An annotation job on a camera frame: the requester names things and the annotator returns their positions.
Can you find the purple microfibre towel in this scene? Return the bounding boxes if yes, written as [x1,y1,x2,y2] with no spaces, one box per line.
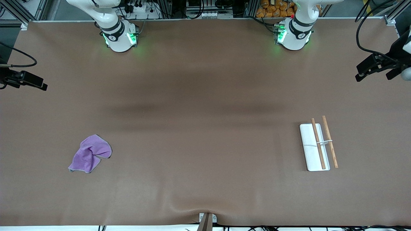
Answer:
[68,134,112,174]

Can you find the white towel rack wooden bars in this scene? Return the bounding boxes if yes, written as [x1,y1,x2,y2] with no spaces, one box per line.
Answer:
[300,115,339,172]

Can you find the white power strip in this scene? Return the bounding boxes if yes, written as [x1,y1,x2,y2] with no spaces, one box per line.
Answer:
[124,0,162,20]

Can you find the brown table cover mat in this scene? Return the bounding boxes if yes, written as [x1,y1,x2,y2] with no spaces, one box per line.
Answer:
[0,18,411,227]

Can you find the aluminium frame profile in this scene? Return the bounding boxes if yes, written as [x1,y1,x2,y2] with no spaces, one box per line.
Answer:
[0,0,48,30]
[363,0,411,27]

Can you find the aluminium camera mount pole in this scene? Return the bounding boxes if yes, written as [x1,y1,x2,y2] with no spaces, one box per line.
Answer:
[197,212,218,231]

